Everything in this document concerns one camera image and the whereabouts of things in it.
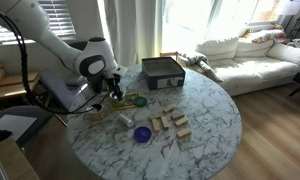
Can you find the blue round lid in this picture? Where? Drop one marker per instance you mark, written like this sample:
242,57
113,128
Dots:
142,134

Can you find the grey throw blanket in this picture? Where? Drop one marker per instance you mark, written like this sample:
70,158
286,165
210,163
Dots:
198,62

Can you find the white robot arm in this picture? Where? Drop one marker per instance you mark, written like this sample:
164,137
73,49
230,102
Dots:
32,21

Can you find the window blinds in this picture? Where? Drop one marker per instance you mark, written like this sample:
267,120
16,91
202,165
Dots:
60,21

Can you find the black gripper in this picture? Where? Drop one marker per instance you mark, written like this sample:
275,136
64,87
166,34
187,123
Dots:
109,80

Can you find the dark blue open box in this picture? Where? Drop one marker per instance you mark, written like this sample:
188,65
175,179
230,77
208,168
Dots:
162,72

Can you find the white curtain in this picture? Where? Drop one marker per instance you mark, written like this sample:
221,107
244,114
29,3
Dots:
133,28

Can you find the wooden side desk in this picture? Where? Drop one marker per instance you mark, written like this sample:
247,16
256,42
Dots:
11,86

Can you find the wooden block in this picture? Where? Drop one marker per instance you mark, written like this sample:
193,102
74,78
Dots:
155,124
164,122
183,132
181,121
177,115
156,116
169,108

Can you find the green round lid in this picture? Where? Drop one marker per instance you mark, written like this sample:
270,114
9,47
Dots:
140,101

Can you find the white sofa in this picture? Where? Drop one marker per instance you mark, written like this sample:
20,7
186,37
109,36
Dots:
245,66

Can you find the grey office chair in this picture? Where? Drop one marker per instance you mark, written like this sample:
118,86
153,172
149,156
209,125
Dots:
21,123

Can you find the green can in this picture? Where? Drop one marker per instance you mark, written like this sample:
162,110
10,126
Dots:
117,100

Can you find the colourful cushion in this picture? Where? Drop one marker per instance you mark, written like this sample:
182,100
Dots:
265,35

